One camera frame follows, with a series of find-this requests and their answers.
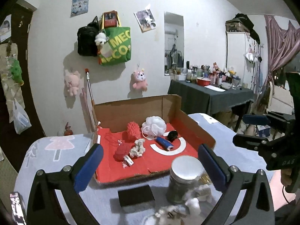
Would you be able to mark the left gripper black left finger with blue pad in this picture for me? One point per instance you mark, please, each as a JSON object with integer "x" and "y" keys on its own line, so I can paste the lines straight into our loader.
{"x": 43, "y": 205}

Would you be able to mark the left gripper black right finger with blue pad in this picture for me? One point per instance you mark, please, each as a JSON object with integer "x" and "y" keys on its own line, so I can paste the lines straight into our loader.
{"x": 257, "y": 205}

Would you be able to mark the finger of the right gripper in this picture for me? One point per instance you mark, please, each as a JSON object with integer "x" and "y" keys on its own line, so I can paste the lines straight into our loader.
{"x": 248, "y": 142}
{"x": 256, "y": 119}

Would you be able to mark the white fluffy soft toy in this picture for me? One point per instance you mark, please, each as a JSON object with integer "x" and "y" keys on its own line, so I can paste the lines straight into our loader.
{"x": 192, "y": 198}

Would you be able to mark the black fuzzy pompom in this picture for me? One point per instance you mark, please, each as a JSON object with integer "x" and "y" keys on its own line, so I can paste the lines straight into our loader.
{"x": 172, "y": 136}

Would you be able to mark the blue cloth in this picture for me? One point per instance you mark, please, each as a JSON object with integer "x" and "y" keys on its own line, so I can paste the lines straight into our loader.
{"x": 164, "y": 143}

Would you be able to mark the red knitted soft toy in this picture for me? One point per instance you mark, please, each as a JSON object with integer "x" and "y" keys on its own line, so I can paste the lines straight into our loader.
{"x": 122, "y": 151}

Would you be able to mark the white mesh bath loofah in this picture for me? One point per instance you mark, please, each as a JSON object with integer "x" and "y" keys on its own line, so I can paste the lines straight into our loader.
{"x": 153, "y": 127}

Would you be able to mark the cream rope scrunchie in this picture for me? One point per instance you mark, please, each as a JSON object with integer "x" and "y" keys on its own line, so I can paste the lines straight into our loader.
{"x": 138, "y": 150}

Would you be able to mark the coral pink mesh loofah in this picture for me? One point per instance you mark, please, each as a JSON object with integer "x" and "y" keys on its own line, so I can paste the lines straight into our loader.
{"x": 133, "y": 131}

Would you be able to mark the white fluffy star plush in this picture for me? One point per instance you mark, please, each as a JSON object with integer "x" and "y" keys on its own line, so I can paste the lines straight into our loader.
{"x": 169, "y": 215}

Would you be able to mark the person's right hand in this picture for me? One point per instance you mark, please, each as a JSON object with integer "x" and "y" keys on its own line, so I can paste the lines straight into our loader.
{"x": 285, "y": 177}

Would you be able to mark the small jar gold beads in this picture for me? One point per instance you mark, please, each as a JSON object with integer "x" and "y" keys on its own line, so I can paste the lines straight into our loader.
{"x": 205, "y": 179}

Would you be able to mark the white wardrobe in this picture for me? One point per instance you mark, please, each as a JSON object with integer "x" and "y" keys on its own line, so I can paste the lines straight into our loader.
{"x": 243, "y": 51}

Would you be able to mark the table with dark cloth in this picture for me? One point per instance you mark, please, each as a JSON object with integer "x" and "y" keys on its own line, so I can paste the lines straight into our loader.
{"x": 198, "y": 99}

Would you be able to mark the red bowl on table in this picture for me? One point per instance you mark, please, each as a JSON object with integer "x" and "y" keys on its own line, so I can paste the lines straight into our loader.
{"x": 202, "y": 81}

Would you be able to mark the glass jar silver lid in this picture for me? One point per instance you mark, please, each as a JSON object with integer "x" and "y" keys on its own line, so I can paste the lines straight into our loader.
{"x": 185, "y": 173}

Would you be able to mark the pink curtain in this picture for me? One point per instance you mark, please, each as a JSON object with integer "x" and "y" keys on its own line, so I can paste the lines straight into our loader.
{"x": 283, "y": 46}

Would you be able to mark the white plastic bag hanging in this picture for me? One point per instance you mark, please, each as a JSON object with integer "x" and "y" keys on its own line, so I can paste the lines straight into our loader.
{"x": 21, "y": 120}

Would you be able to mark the black patterned tin box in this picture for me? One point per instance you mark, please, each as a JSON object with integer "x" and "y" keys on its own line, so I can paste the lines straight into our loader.
{"x": 135, "y": 196}

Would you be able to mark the red-lined cardboard box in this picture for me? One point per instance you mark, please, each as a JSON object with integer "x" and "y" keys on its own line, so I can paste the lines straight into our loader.
{"x": 141, "y": 137}

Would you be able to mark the pale pink pig plush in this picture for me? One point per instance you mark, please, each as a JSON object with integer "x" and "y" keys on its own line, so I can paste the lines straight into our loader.
{"x": 72, "y": 82}

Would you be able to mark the green plush on door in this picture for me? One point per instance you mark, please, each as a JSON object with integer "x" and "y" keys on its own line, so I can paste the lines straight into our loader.
{"x": 16, "y": 72}

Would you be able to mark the green tote bag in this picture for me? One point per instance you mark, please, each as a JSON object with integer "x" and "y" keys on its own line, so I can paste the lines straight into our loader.
{"x": 118, "y": 48}

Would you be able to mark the red figurine by wall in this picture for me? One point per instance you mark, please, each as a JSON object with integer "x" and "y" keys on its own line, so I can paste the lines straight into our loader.
{"x": 67, "y": 130}

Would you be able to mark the wall mirror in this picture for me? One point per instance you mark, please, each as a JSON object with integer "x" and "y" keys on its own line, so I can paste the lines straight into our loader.
{"x": 174, "y": 43}

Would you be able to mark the pink bear plush on wall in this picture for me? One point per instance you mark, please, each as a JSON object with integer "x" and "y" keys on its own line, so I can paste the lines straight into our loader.
{"x": 140, "y": 82}

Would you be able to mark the red-tipped stick handle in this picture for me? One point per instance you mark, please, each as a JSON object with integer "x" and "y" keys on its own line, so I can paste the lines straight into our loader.
{"x": 89, "y": 86}

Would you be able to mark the photo print on wall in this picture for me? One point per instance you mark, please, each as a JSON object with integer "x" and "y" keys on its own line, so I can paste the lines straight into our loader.
{"x": 145, "y": 20}

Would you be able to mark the black bag on wall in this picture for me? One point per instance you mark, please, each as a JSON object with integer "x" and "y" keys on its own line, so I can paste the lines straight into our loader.
{"x": 86, "y": 39}

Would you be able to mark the small white plush keychain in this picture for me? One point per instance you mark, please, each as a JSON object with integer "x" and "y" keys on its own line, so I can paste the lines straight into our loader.
{"x": 101, "y": 39}

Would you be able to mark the red picture frame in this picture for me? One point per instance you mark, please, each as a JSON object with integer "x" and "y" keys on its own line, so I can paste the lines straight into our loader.
{"x": 110, "y": 19}

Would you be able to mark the blue poster on wall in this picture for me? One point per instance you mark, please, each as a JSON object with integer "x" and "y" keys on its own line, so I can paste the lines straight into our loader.
{"x": 79, "y": 7}

